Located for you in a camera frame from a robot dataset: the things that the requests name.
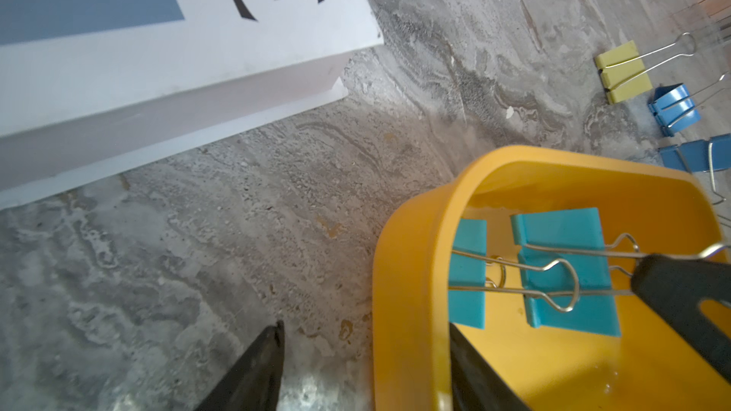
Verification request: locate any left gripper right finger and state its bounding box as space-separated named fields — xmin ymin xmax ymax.
xmin=449 ymin=323 xmax=529 ymax=411

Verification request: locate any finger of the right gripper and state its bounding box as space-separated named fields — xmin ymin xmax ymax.
xmin=630 ymin=254 xmax=730 ymax=381

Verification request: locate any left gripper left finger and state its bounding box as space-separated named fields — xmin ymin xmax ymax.
xmin=196 ymin=321 xmax=286 ymax=411

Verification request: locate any yellow plastic storage box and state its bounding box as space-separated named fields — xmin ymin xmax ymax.
xmin=372 ymin=146 xmax=730 ymax=410

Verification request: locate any teal binder clip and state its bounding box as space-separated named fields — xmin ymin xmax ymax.
xmin=450 ymin=206 xmax=731 ymax=338
xmin=448 ymin=219 xmax=506 ymax=329

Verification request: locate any blue binder clip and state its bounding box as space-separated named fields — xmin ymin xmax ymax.
xmin=647 ymin=72 xmax=730 ymax=137
xmin=659 ymin=134 xmax=730 ymax=206

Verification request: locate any yellow binder clip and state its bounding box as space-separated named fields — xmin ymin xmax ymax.
xmin=594 ymin=32 xmax=698 ymax=105

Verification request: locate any white LOEWE book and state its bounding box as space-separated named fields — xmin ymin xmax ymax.
xmin=1 ymin=0 xmax=384 ymax=209

